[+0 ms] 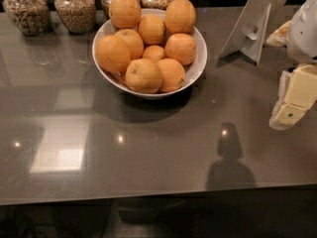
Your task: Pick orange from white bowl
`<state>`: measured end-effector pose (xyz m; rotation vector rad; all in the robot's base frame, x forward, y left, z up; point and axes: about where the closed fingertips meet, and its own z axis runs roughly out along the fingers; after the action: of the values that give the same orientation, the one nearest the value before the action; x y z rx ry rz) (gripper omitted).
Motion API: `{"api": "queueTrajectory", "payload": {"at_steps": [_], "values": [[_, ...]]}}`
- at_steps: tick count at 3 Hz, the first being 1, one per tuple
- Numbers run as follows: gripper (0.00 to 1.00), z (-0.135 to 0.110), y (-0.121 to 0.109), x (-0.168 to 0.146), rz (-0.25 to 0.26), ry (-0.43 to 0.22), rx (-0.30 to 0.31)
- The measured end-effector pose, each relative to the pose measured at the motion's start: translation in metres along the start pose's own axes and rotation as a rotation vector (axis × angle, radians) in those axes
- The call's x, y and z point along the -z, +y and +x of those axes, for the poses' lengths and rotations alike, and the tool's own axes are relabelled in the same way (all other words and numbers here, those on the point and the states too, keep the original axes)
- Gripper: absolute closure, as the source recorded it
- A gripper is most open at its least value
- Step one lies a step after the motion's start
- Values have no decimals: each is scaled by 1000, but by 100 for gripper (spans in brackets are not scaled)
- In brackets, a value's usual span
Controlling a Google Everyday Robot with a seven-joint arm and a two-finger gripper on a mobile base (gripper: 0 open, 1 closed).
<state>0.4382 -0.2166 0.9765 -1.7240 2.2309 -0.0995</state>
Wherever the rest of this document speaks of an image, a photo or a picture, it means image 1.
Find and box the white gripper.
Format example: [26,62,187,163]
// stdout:
[266,0,317,130]

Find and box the white ceramic bowl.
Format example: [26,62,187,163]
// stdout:
[92,9,207,99]

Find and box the small orange centre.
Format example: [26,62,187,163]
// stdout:
[142,45,165,62]

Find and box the glass jar far left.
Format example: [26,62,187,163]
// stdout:
[2,0,52,36]

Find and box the grey picture frame stand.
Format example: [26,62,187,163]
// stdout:
[220,0,287,64]

